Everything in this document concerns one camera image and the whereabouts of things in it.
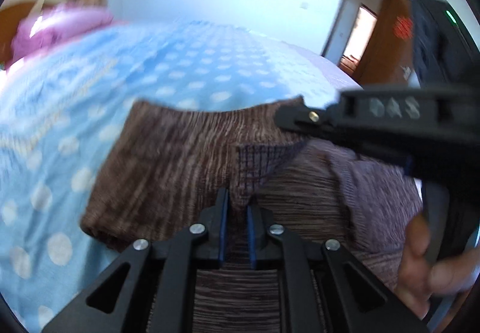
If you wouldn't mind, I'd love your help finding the brown knitted sun-pattern sweater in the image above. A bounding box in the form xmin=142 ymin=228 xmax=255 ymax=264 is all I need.
xmin=80 ymin=100 xmax=422 ymax=332

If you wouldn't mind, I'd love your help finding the person's right hand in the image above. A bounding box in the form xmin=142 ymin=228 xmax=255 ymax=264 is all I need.
xmin=396 ymin=213 xmax=480 ymax=320

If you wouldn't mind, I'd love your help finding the brown wooden door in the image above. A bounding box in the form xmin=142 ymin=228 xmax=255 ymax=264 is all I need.
xmin=353 ymin=0 xmax=413 ymax=86

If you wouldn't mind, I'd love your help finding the red double happiness decal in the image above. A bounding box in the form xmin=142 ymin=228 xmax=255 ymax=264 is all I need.
xmin=393 ymin=16 xmax=413 ymax=40

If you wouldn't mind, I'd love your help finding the blue pink patterned bed sheet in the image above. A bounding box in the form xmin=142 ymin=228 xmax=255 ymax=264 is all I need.
xmin=1 ymin=21 xmax=355 ymax=332

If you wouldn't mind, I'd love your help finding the folded pink blanket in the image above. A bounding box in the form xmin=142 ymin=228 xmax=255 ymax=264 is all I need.
xmin=10 ymin=4 xmax=114 ymax=63

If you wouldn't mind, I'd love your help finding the cream wooden headboard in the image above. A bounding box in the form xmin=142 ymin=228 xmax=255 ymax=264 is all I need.
xmin=0 ymin=0 xmax=66 ymax=64

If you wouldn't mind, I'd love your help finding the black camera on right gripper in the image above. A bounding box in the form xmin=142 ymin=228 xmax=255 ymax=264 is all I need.
xmin=411 ymin=0 xmax=479 ymax=86

